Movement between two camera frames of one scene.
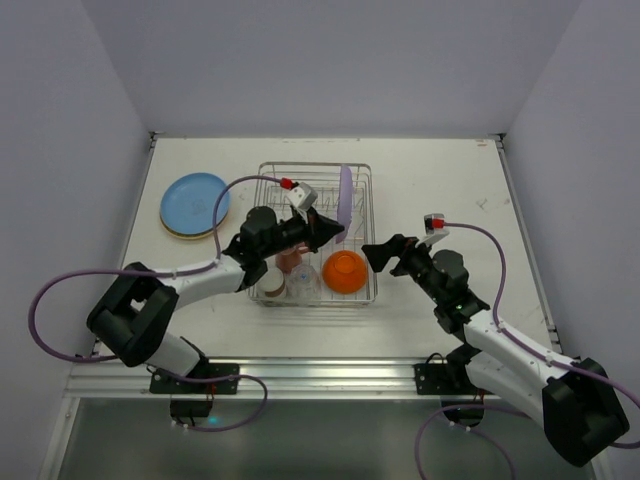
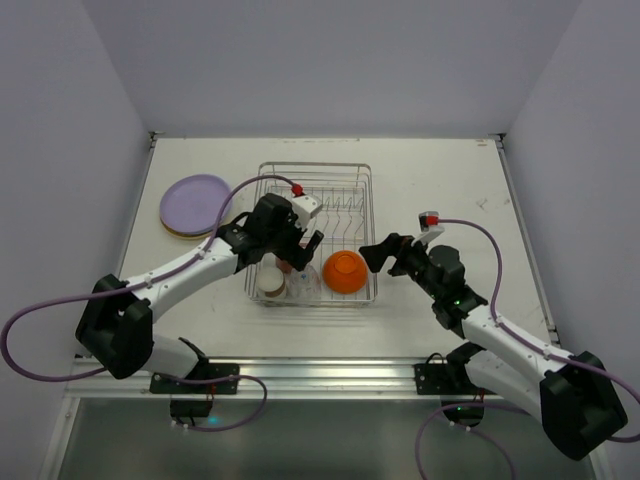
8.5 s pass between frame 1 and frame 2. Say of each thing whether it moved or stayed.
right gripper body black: stayed
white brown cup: stayed
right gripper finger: stayed
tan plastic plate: stayed
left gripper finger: moved
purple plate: moved
